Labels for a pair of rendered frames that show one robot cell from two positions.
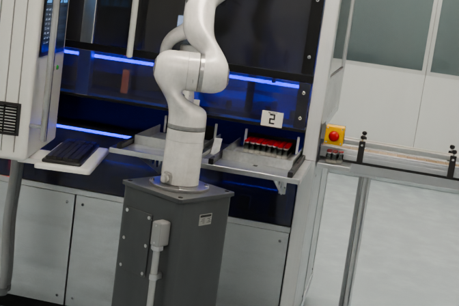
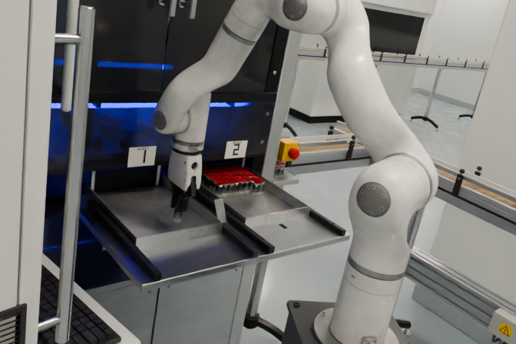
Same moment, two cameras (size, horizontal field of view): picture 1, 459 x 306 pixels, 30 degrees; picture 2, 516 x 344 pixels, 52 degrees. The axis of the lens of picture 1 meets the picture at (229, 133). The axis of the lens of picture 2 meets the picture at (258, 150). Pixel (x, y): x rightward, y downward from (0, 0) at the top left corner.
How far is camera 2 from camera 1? 251 cm
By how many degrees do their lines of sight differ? 51
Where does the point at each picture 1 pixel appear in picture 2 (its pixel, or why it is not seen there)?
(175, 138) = (388, 292)
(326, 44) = (292, 57)
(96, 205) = not seen: hidden behind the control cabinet
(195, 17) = (381, 97)
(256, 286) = (213, 319)
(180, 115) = (401, 260)
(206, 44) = (404, 138)
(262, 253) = (219, 287)
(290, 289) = (243, 307)
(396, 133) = not seen: hidden behind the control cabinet
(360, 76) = not seen: outside the picture
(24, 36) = (22, 169)
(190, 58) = (420, 175)
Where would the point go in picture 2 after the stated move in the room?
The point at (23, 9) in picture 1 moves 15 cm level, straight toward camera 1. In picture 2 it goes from (18, 110) to (99, 141)
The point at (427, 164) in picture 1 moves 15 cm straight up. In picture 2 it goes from (335, 153) to (342, 119)
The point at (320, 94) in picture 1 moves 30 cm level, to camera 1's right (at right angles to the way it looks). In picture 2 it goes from (281, 112) to (329, 107)
